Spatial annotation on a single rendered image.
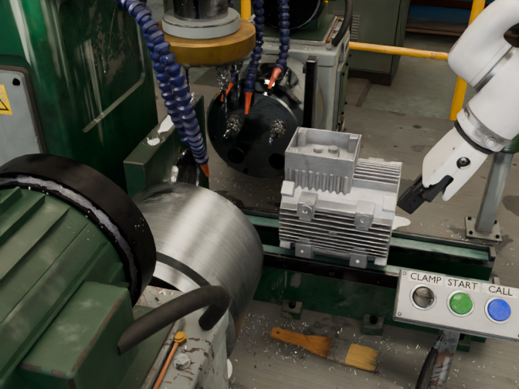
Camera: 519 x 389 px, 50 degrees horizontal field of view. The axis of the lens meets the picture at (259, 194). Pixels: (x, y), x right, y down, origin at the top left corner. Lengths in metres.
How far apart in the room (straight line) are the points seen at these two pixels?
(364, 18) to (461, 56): 3.34
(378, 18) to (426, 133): 2.38
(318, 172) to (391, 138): 0.85
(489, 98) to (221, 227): 0.42
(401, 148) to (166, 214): 1.09
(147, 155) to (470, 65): 0.53
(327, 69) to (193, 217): 0.73
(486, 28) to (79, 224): 0.59
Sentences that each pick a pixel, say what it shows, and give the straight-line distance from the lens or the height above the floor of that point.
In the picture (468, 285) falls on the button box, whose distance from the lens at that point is 0.84.
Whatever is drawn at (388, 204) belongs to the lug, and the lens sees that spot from 0.97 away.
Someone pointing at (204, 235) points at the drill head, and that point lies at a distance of 0.77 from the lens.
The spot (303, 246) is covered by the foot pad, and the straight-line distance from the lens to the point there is 1.02.
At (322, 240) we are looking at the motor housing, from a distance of 1.01.
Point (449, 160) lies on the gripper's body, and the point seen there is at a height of 1.20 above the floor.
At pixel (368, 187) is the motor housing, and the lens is 0.99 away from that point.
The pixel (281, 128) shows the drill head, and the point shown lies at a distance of 1.21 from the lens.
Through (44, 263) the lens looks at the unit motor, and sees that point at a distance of 0.46.
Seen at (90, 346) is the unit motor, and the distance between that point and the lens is 0.42.
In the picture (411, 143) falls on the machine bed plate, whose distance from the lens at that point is 1.79.
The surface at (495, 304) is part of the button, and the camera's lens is 0.83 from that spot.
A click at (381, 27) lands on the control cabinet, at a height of 0.44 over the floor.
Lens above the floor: 1.62
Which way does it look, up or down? 33 degrees down
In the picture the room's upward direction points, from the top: straight up
